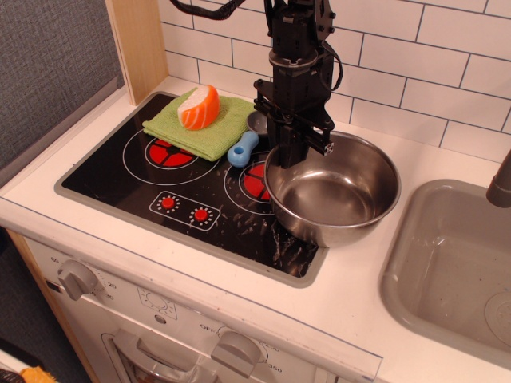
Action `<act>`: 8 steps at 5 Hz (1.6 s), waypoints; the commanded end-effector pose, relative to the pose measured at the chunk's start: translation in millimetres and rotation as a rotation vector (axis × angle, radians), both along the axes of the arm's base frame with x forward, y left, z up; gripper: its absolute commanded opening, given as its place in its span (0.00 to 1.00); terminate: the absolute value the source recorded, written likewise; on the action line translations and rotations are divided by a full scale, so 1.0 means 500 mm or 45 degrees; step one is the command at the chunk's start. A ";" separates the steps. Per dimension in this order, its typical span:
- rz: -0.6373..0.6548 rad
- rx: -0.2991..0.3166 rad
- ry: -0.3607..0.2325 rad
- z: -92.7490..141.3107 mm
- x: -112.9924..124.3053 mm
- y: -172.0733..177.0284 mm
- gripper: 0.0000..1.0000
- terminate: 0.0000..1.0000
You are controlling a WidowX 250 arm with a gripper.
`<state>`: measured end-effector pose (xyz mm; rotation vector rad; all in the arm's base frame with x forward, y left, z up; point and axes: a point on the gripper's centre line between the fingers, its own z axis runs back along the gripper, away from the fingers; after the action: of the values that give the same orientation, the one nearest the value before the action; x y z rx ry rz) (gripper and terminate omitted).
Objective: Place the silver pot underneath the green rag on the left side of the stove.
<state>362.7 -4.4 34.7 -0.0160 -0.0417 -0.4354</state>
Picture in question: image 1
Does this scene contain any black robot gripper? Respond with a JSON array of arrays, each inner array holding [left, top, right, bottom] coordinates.
[[254, 57, 335, 168]]

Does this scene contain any stainless steel pot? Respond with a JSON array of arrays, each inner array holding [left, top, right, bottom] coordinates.
[[264, 132, 401, 247]]

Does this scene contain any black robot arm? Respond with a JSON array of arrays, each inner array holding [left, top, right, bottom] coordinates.
[[254, 1, 338, 168]]

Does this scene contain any grey and blue measuring spoon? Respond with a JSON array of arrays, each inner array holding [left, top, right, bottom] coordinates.
[[227, 111, 267, 168]]

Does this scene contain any green folded cloth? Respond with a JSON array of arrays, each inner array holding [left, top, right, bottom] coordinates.
[[142, 85, 255, 161]]

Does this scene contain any orange salmon sushi toy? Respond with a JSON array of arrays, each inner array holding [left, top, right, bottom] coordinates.
[[177, 85, 220, 130]]

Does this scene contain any black toy stovetop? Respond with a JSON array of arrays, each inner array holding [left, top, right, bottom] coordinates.
[[55, 93, 327, 288]]

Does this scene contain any right red stove button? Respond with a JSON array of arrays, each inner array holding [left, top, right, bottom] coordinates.
[[194, 209, 209, 222]]

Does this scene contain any red stove button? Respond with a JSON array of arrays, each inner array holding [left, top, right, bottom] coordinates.
[[160, 196, 176, 210], [194, 209, 209, 222]]

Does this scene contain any left red stove button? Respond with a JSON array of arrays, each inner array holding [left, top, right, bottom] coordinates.
[[160, 196, 176, 210]]

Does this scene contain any grey toy sink basin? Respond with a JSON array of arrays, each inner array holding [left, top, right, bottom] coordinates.
[[380, 180, 510, 369]]

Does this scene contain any right grey oven knob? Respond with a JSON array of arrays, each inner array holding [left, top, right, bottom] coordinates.
[[211, 331, 262, 378]]

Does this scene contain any grey toy faucet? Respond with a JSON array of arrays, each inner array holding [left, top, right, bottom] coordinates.
[[485, 151, 511, 208]]

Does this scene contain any left grey timer knob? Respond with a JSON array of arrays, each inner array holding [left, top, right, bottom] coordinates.
[[57, 260, 98, 301]]

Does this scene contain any orange object at bottom left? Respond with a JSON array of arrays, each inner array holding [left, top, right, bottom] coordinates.
[[20, 366, 57, 383]]

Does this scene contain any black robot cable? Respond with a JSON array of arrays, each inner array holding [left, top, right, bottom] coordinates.
[[169, 0, 247, 22]]

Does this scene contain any light wooden side post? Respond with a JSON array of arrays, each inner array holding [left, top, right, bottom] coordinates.
[[105, 0, 168, 105]]

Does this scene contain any grey oven door handle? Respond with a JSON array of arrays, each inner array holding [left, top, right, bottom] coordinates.
[[111, 330, 220, 382]]

